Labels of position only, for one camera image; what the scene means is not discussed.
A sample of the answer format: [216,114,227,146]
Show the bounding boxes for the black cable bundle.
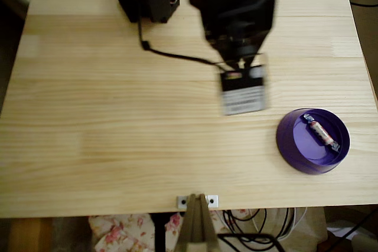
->
[221,208,292,244]

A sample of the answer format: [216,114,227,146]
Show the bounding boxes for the black table leg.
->
[149,212,167,252]

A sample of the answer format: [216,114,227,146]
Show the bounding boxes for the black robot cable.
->
[136,17,230,68]

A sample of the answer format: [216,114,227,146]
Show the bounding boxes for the white metal bracket plate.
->
[177,194,220,209]

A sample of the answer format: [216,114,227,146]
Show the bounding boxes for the white candy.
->
[303,113,341,153]

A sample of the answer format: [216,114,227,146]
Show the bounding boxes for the purple bowl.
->
[275,107,351,175]

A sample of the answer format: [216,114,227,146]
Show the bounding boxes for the white cable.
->
[249,207,308,241]

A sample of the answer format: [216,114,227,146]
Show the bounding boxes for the tan camera stand post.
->
[173,193,221,252]

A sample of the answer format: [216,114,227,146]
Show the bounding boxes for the floral cloth with pink roses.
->
[88,209,252,252]

